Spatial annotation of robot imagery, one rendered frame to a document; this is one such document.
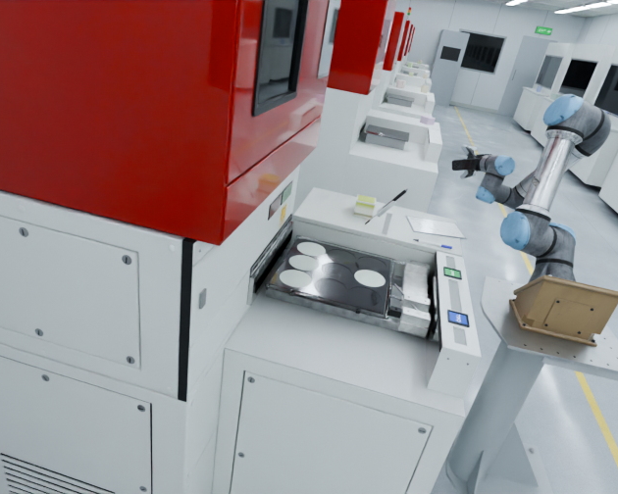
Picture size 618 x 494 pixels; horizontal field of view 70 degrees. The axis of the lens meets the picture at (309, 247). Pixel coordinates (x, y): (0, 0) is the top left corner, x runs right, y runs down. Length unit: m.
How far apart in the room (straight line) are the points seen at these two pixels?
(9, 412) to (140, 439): 0.38
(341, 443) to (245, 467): 0.34
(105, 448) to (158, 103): 0.89
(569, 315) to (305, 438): 0.91
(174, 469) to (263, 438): 0.27
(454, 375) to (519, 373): 0.62
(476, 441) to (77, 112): 1.77
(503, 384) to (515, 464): 0.48
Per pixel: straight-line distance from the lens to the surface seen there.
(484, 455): 2.07
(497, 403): 1.89
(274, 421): 1.33
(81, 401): 1.25
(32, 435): 1.47
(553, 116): 1.73
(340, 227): 1.62
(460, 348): 1.17
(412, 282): 1.54
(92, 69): 0.84
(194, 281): 0.87
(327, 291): 1.33
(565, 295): 1.60
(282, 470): 1.47
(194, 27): 0.74
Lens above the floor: 1.61
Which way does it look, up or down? 27 degrees down
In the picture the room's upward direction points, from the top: 10 degrees clockwise
